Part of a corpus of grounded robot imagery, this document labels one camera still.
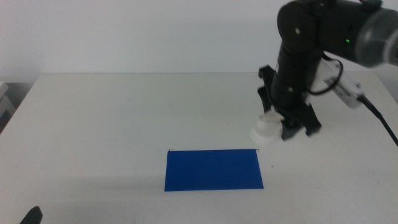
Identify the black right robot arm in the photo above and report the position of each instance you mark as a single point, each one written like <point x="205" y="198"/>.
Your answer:
<point x="298" y="31"/>

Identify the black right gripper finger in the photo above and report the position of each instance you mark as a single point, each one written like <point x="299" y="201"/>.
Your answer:
<point x="265" y="93"/>
<point x="306" y="124"/>

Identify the blue rectangular mat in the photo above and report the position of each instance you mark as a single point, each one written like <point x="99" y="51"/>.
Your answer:
<point x="213" y="169"/>

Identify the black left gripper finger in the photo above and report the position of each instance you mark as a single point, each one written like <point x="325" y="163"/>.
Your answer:
<point x="34" y="217"/>

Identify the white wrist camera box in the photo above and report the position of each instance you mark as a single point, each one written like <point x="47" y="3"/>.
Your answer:
<point x="343" y="87"/>

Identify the white plastic cup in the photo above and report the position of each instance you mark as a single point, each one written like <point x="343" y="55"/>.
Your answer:
<point x="265" y="130"/>

